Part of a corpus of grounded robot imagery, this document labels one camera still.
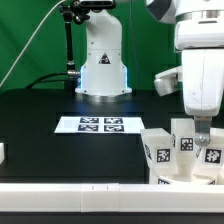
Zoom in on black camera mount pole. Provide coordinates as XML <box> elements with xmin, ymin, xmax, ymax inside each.
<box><xmin>59</xmin><ymin>3</ymin><xmax>80</xmax><ymax>94</ymax></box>

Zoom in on black camera on mount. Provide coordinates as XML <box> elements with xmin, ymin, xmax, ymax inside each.
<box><xmin>73</xmin><ymin>0</ymin><xmax>116</xmax><ymax>10</ymax></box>

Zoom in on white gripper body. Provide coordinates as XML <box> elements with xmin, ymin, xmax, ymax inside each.
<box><xmin>182</xmin><ymin>49</ymin><xmax>224</xmax><ymax>116</ymax></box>

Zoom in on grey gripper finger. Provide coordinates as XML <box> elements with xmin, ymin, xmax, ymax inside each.
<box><xmin>194</xmin><ymin>116</ymin><xmax>212</xmax><ymax>146</ymax></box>

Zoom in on white front rail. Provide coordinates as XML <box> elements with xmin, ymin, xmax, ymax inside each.
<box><xmin>0</xmin><ymin>183</ymin><xmax>224</xmax><ymax>213</ymax></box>

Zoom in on white cable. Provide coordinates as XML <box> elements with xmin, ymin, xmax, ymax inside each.
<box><xmin>0</xmin><ymin>0</ymin><xmax>68</xmax><ymax>88</ymax></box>

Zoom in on white paper marker sheet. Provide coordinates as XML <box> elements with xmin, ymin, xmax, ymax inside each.
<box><xmin>55</xmin><ymin>116</ymin><xmax>144</xmax><ymax>134</ymax></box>

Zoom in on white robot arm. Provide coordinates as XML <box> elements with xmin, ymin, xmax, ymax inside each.
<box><xmin>77</xmin><ymin>0</ymin><xmax>224</xmax><ymax>146</ymax></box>

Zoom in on black cable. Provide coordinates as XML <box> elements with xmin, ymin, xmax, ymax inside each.
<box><xmin>25</xmin><ymin>72</ymin><xmax>81</xmax><ymax>90</ymax></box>

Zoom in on white left block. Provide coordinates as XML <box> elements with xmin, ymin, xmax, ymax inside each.
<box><xmin>0</xmin><ymin>143</ymin><xmax>5</xmax><ymax>164</ymax></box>

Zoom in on white round stool seat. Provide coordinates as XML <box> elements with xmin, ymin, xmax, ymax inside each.
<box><xmin>149</xmin><ymin>172</ymin><xmax>224</xmax><ymax>185</ymax></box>

